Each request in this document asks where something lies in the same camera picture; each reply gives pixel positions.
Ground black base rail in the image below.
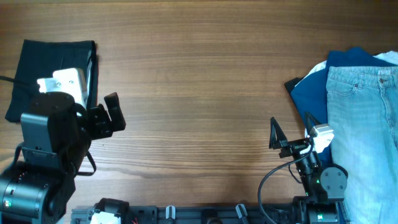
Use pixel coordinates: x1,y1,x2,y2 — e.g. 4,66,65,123
70,198,341,224

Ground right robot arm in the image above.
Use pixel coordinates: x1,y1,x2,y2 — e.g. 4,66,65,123
269,112,348,223

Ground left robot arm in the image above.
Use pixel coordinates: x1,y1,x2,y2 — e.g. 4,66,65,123
1,92,126,223

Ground blue shirt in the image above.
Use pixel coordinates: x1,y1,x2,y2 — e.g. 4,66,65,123
286,47,397,223

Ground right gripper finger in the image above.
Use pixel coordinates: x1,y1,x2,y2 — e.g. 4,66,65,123
304,111,321,133
269,117,288,149

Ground black garment under pile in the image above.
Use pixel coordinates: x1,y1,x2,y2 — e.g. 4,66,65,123
284,77,303,95

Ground light blue jeans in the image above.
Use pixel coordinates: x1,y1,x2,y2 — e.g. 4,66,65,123
326,67,397,223

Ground black shorts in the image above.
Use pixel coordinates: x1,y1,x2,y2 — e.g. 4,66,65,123
5,39,98,123

